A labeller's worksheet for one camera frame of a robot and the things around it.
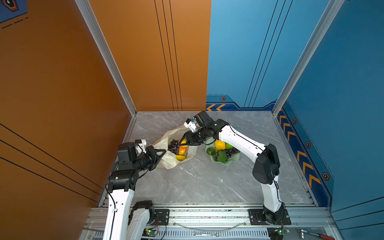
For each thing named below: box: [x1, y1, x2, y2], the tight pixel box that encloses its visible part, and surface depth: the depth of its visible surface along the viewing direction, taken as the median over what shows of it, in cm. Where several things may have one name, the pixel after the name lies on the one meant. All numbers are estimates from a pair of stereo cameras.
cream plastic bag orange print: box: [154, 125, 198, 170], surface depth 74 cm
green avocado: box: [206, 147, 217, 156], surface depth 90 cm
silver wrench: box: [192, 233, 220, 238], surface depth 71 cm
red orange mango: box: [178, 145, 188, 155], surface depth 96 cm
